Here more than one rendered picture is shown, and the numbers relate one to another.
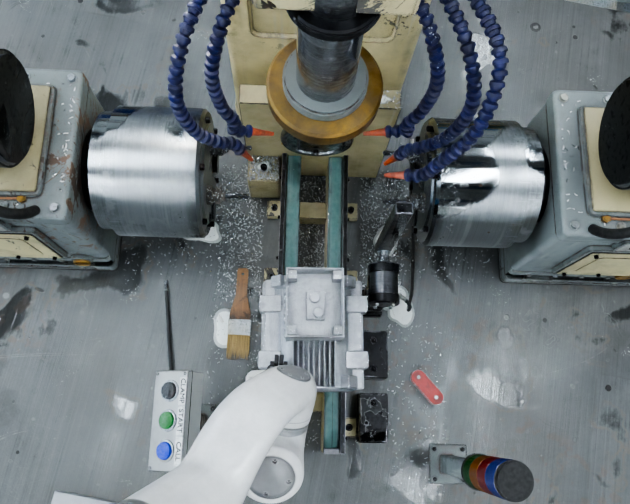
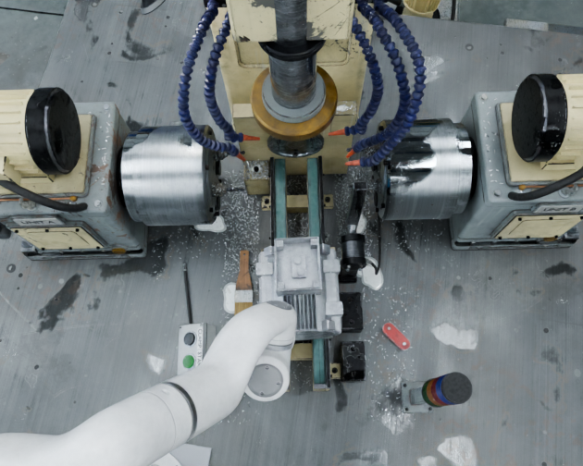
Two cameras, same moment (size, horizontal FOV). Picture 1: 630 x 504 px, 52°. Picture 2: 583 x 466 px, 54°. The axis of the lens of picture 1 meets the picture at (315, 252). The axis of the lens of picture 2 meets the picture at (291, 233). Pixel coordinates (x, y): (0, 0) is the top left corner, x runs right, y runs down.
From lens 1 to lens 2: 0.21 m
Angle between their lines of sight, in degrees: 4
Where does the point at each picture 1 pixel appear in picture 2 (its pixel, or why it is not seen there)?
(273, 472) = (266, 375)
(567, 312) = (508, 271)
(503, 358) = (457, 311)
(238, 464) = (239, 363)
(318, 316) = (301, 274)
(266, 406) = (257, 324)
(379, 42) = (337, 65)
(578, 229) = (501, 196)
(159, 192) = (175, 188)
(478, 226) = (423, 200)
